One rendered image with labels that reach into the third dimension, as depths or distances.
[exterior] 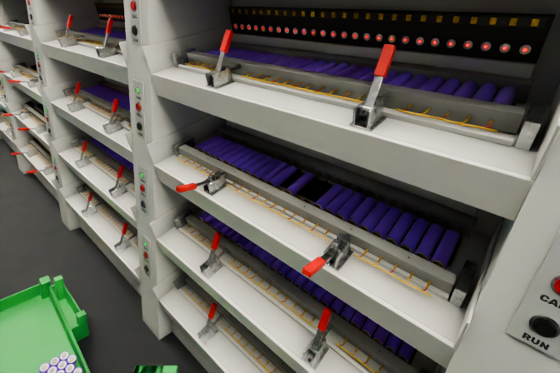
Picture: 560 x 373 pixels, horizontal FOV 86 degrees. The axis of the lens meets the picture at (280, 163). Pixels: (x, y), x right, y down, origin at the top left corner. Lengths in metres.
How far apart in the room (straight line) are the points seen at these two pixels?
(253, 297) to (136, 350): 0.48
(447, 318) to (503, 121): 0.22
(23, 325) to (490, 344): 0.98
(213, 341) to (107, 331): 0.38
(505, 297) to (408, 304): 0.11
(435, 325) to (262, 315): 0.31
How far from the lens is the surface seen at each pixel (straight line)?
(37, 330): 1.05
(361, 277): 0.43
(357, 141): 0.35
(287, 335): 0.59
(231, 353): 0.80
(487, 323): 0.38
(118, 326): 1.10
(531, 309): 0.36
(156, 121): 0.69
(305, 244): 0.46
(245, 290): 0.65
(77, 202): 1.41
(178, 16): 0.69
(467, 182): 0.33
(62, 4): 1.34
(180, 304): 0.90
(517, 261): 0.34
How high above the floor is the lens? 0.81
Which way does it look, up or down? 21 degrees down
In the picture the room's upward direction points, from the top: 7 degrees clockwise
